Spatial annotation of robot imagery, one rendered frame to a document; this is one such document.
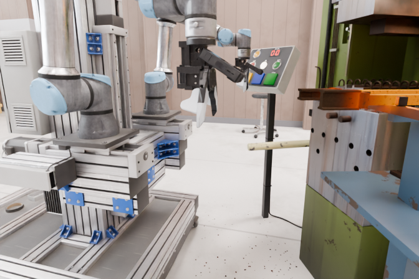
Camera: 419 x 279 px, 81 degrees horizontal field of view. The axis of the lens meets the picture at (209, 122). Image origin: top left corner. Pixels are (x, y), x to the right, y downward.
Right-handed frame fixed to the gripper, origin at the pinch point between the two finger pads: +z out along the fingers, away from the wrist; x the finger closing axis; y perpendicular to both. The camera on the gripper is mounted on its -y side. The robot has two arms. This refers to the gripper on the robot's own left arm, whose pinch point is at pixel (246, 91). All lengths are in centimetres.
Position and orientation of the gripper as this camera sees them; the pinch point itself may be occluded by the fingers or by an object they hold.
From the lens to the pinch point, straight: 149.7
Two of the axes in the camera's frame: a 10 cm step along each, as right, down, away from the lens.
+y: -9.7, -0.5, 2.4
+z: 0.0, 9.8, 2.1
